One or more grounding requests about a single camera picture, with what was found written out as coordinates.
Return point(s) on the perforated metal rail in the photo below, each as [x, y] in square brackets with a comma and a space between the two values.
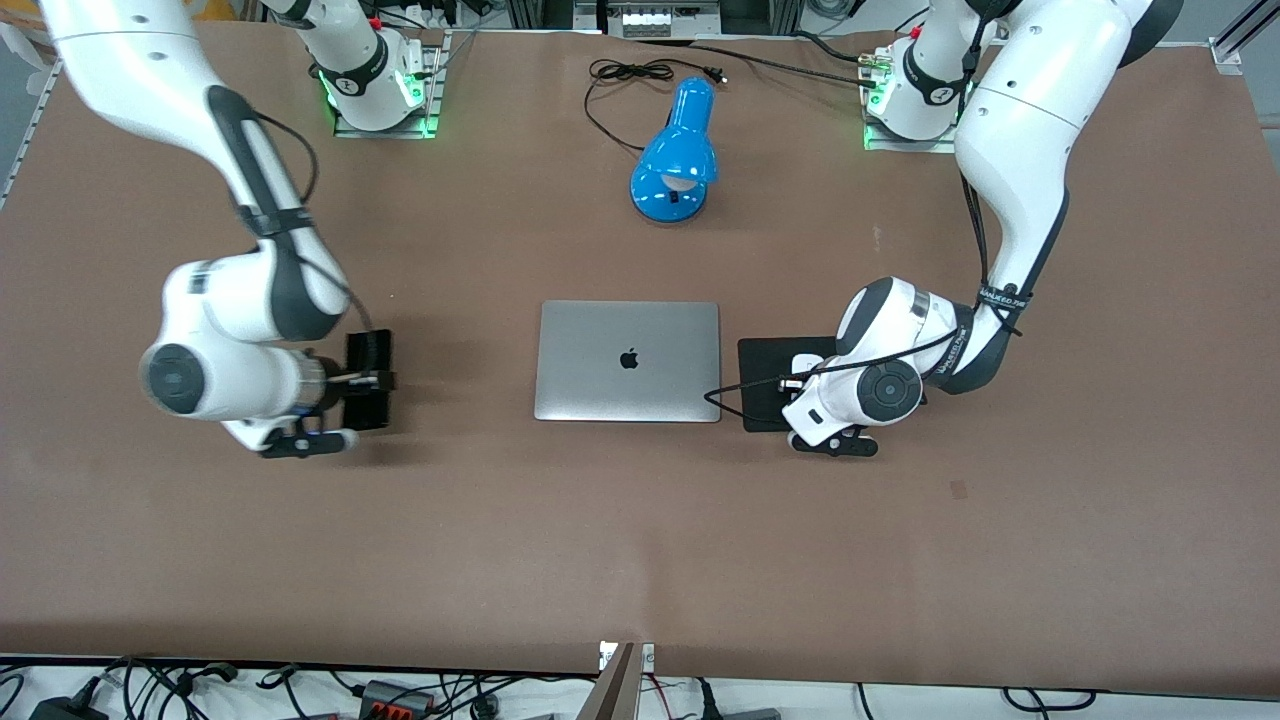
[25, 140]

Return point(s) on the white computer mouse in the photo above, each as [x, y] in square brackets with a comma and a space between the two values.
[803, 362]

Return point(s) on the black power adapter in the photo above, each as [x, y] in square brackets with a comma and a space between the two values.
[65, 708]

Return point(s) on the blue desk lamp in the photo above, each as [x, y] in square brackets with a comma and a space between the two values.
[680, 150]

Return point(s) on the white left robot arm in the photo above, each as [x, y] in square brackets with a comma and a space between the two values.
[1030, 100]

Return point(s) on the silver closed laptop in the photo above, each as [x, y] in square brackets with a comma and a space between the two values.
[600, 385]

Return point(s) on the black box with orange buttons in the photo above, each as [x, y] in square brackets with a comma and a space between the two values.
[395, 700]

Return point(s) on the grey power strip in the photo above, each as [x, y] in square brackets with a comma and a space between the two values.
[670, 20]

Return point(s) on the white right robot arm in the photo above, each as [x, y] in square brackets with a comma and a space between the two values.
[130, 70]

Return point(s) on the black smartphone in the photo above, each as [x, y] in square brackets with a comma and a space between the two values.
[368, 350]

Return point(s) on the black mouse pad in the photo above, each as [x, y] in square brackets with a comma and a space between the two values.
[762, 358]

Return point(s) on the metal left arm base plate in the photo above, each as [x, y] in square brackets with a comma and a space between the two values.
[890, 143]

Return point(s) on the black plug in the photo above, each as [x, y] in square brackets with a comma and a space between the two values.
[708, 700]

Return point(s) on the small grey box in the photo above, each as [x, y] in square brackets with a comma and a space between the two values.
[758, 714]

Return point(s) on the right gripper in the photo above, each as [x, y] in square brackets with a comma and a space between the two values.
[362, 380]

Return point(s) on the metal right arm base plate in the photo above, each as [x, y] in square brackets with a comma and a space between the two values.
[385, 128]

